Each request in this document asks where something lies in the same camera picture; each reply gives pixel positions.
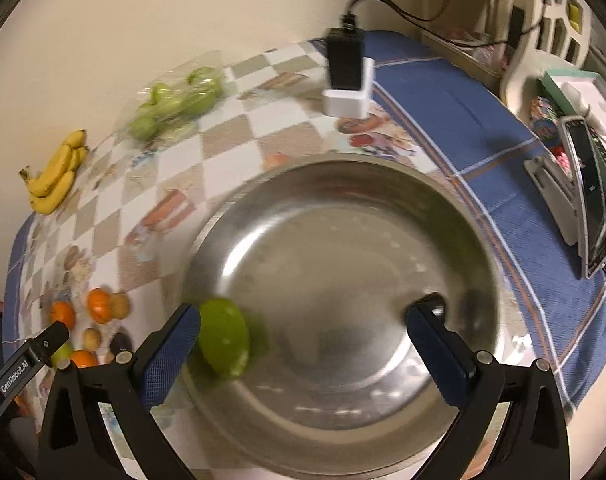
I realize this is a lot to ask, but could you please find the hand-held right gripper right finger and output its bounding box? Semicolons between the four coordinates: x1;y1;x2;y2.
405;292;570;480

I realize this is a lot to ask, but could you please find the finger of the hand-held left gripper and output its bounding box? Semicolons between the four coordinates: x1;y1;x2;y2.
27;321;70;368

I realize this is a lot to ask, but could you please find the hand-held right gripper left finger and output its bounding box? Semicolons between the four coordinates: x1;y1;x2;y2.
37;302;201;480

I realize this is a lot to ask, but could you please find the dark plum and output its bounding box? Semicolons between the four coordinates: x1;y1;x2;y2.
108;331;134;356

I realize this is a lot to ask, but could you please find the large steel bowl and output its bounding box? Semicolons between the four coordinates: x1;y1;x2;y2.
180;154;508;480

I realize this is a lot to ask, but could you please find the bunch of yellow bananas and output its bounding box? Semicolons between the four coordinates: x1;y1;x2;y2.
18;129;90;216

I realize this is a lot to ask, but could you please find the black phone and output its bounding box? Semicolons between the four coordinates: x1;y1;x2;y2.
560;115;606;280

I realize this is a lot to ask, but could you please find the clear bag of green mangoes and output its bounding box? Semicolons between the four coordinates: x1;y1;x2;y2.
116;50;229;143

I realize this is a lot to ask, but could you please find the colourful printed packet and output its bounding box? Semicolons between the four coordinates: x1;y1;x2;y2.
528;96;564;141

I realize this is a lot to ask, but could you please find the white charging dock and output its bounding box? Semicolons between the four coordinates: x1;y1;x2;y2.
321;57;375;118

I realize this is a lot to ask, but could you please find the teal box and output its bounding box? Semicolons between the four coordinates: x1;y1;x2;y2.
537;70;604;116

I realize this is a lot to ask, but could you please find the black charger block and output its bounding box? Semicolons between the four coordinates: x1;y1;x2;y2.
325;27;366;92

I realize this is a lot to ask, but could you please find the white plastic chair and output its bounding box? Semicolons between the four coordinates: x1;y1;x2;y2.
500;0;594;106

